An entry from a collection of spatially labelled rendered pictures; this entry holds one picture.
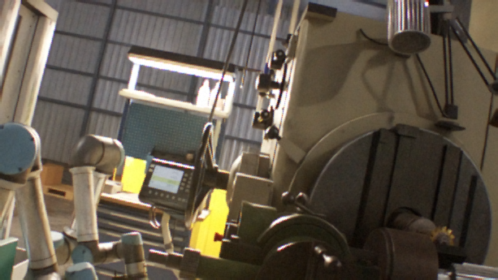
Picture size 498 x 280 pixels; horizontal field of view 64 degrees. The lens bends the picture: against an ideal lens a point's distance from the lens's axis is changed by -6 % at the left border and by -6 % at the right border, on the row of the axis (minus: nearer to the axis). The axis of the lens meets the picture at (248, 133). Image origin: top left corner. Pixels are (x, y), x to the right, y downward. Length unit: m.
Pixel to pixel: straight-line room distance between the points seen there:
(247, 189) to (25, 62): 0.92
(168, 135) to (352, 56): 2.33
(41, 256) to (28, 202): 0.15
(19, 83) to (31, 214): 0.57
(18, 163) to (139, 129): 2.51
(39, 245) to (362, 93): 1.02
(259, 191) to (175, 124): 2.33
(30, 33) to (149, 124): 1.99
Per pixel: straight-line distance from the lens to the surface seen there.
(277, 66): 1.65
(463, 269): 1.08
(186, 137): 3.42
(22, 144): 1.06
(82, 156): 1.61
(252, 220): 0.88
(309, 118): 1.28
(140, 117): 3.52
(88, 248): 1.58
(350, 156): 1.20
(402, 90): 1.38
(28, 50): 1.65
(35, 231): 1.25
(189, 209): 1.35
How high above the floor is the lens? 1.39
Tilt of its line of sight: 4 degrees up
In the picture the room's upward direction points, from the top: 12 degrees clockwise
